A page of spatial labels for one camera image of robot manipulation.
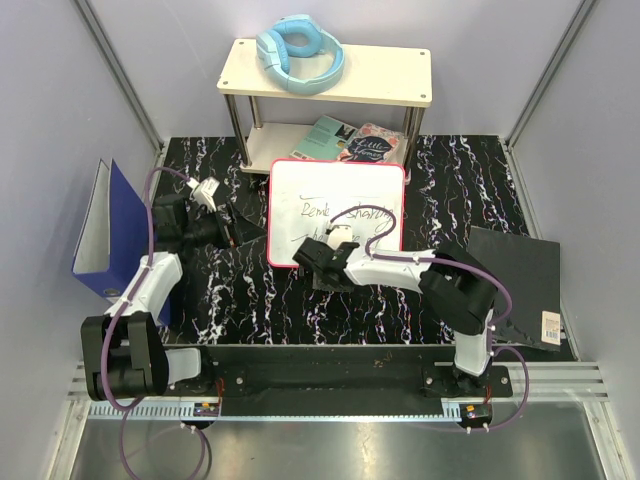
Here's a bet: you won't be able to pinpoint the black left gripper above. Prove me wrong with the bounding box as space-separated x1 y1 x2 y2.
182 200 267 250

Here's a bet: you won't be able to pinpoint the pink framed whiteboard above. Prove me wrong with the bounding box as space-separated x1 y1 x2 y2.
267 159 405 268

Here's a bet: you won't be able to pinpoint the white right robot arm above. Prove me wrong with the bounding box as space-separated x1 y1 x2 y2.
293 239 498 397

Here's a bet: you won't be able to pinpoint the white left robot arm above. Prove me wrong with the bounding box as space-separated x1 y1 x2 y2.
81 194 266 412

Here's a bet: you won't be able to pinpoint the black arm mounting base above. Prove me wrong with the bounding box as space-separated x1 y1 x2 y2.
169 345 513 421

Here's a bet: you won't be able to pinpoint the teal paperback book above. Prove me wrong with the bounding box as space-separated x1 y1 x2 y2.
290 116 358 161

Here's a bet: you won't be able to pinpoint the Little Women floral book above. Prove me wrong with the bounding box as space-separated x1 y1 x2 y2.
336 123 404 163

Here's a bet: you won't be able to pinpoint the light blue headphones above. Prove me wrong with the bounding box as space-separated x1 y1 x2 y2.
255 14 345 96

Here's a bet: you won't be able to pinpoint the white two-tier shelf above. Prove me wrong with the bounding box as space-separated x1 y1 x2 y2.
217 38 432 175

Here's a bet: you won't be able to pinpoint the black notebook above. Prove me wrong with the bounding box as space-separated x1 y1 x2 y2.
467 226 561 352

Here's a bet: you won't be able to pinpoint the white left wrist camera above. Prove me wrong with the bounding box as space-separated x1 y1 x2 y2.
187 177 220 212

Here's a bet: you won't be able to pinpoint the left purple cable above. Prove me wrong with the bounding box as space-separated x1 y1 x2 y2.
99 167 214 480

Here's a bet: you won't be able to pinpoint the blue ring binder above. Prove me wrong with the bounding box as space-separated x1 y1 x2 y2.
72 160 182 326

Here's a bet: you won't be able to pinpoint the grey slotted cable duct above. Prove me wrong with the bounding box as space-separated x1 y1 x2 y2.
88 400 221 421

